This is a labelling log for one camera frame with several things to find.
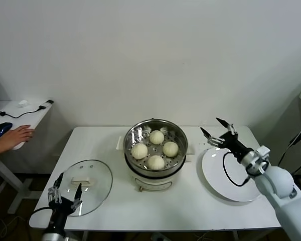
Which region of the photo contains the white round plate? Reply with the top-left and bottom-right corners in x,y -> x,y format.
197,147 -> 263,202

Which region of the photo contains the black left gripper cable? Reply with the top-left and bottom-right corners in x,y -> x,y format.
30,207 -> 53,226

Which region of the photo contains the white side desk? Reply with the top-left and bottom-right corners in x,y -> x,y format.
0,99 -> 54,214

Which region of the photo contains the black computer mouse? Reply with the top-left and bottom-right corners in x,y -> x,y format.
0,122 -> 13,138

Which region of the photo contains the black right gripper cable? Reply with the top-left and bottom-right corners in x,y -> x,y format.
222,151 -> 250,187

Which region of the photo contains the glass lid with white handle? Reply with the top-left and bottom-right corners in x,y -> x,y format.
52,159 -> 113,217

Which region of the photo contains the perforated steel steamer basket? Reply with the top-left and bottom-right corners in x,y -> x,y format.
122,119 -> 189,178

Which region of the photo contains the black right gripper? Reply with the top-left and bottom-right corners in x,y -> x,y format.
200,116 -> 254,163

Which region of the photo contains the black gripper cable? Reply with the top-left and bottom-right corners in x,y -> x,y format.
222,151 -> 250,187
30,207 -> 53,226

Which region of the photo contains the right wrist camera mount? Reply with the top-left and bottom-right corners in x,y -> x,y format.
255,146 -> 271,163

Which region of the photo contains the white steamed baozi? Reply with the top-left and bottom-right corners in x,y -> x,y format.
149,130 -> 164,145
162,141 -> 179,157
130,143 -> 148,160
147,155 -> 165,170

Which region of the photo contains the person bare hand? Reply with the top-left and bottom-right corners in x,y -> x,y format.
0,125 -> 36,151

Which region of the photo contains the white electric cooking pot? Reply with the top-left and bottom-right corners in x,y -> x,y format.
115,135 -> 197,193

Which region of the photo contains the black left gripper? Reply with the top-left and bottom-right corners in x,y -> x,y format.
48,172 -> 83,228

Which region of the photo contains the black cable with adapter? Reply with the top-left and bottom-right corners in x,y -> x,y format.
0,99 -> 55,118

